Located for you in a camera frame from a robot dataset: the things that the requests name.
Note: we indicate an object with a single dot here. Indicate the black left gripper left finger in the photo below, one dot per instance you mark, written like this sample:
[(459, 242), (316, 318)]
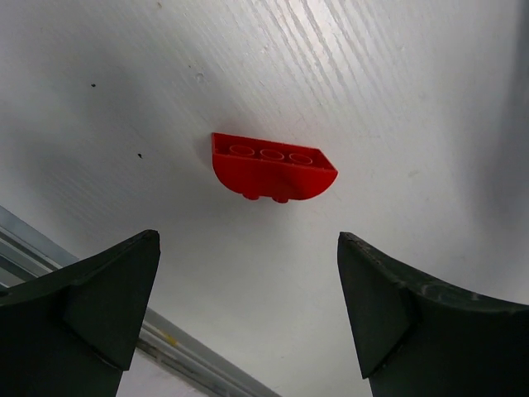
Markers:
[(74, 331)]

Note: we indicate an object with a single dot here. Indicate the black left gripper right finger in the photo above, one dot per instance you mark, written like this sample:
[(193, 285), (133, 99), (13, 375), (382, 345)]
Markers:
[(416, 335)]

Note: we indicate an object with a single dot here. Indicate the red curved lego brick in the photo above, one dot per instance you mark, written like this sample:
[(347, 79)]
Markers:
[(256, 168)]

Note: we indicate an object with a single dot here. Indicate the aluminium frame rail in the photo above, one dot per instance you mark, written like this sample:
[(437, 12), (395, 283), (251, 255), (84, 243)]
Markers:
[(168, 361)]

